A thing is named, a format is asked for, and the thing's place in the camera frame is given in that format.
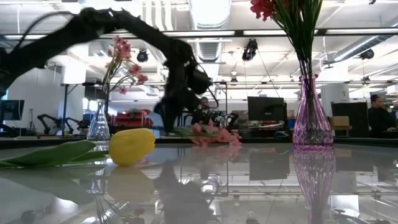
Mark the black background robot arm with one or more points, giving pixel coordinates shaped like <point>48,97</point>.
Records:
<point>231,119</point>
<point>46,121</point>

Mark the black computer monitor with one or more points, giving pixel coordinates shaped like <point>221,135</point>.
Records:
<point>267,109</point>
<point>12,109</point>

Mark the purple glass vase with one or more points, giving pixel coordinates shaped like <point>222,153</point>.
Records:
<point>312,124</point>

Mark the black aluminium table frame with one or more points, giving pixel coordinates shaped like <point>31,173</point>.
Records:
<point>357,140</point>

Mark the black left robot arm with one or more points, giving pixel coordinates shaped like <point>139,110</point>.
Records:
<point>46,51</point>

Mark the silver ventilation duct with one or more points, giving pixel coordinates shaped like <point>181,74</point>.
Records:
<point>214,18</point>

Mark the person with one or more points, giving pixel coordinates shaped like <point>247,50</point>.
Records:
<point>379,119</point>
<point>204,102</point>

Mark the red shelf cart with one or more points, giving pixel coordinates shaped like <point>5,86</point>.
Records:
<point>133,119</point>

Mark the yellow tulip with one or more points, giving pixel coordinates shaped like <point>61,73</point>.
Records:
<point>132,146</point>

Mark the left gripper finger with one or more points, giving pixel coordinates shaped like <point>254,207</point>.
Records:
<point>166,123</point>
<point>176,123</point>

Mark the cardboard box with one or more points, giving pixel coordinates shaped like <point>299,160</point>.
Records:
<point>340,121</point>

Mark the black overhead light bar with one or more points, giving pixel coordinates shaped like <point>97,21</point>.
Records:
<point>239,32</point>

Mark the clear glass vase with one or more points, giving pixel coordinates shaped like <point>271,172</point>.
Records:
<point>99,127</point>

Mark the black cabinet panel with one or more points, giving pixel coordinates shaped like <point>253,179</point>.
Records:
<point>357,119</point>

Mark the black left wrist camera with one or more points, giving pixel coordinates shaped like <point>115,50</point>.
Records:
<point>200,82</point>

